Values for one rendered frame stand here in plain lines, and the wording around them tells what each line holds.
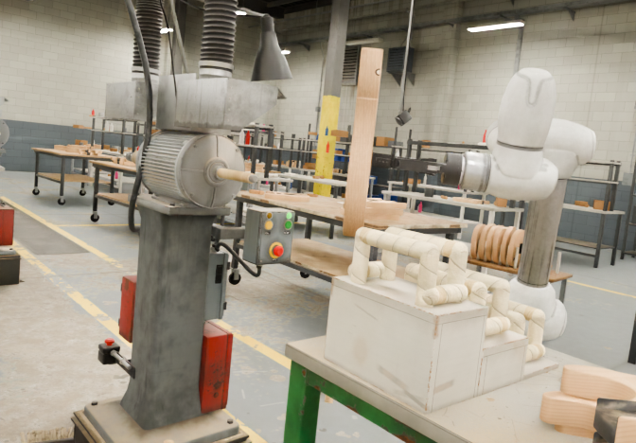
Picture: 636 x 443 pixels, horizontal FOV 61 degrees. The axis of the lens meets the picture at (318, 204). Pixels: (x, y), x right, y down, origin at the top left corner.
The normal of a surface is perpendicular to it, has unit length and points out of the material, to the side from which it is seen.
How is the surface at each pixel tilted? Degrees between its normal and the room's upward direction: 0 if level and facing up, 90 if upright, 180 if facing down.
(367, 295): 90
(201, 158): 85
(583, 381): 90
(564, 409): 90
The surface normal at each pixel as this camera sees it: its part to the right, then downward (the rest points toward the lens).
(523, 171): -0.11, 0.23
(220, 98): -0.75, -0.01
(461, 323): 0.63, 0.14
